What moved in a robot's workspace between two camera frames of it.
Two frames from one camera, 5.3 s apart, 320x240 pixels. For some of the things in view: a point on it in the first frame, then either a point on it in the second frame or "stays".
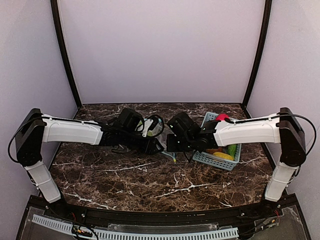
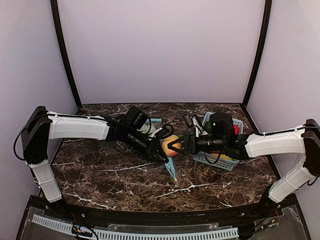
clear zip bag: x=162 y=138 to x=171 y=168
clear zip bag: x=160 y=133 to x=151 y=125
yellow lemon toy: x=223 y=155 stays
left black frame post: x=54 y=6 stays
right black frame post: x=267 y=13 stays
